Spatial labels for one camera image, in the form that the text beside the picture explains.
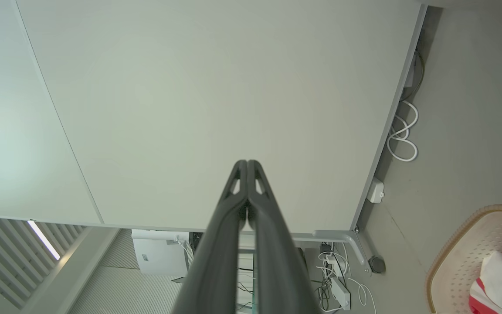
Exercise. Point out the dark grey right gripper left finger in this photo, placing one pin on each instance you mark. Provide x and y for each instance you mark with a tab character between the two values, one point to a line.
216	261

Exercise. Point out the white power strip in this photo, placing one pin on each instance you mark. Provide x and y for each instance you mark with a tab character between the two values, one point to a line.
340	294

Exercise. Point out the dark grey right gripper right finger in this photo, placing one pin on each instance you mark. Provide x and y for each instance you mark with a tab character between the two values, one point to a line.
277	266

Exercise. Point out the large white partition panel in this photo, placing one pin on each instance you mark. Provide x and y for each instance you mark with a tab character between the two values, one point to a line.
216	87

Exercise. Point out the grey partition foot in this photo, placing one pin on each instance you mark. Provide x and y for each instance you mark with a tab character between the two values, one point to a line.
347	239

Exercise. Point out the cream perforated laundry basket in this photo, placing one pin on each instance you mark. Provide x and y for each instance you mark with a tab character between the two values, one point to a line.
456	261

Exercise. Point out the small white adapter box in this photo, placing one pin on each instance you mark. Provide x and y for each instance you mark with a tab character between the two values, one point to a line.
375	191

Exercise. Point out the long ceiling light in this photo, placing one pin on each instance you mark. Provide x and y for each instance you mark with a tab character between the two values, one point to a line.
44	240

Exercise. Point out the black caster wheel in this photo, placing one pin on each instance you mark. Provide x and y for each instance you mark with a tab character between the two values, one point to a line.
377	264

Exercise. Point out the white box appliance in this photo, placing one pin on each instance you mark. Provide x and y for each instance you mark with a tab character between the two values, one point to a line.
159	255

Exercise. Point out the red knitted garment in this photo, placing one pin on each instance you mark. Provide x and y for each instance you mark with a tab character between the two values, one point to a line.
479	301

